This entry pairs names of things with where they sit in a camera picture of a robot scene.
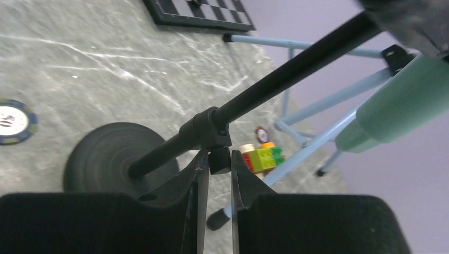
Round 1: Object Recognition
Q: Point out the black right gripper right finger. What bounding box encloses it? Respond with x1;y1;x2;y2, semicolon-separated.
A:
231;150;411;253

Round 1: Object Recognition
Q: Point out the red black poker chip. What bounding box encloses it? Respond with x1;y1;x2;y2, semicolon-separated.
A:
255;126;270;144

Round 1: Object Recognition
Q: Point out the black microphone stand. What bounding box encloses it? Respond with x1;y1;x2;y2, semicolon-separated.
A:
63;12;381;197

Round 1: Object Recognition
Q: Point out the light blue music stand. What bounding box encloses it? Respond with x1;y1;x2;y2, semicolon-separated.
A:
206;33;418;231

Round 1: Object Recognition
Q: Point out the black white chessboard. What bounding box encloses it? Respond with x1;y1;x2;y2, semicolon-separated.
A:
143;0;256;32

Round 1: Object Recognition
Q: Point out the mint green microphone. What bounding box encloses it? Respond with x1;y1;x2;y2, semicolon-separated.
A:
335;55;448;153

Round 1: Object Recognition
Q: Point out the blue white poker chip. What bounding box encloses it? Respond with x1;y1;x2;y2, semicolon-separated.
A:
1;98;39;146

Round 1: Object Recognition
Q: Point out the colourful toy brick car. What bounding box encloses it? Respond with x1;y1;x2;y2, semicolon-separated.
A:
240;142;285;174

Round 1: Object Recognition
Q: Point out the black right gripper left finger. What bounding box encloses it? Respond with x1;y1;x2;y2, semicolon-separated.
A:
1;151;209;253

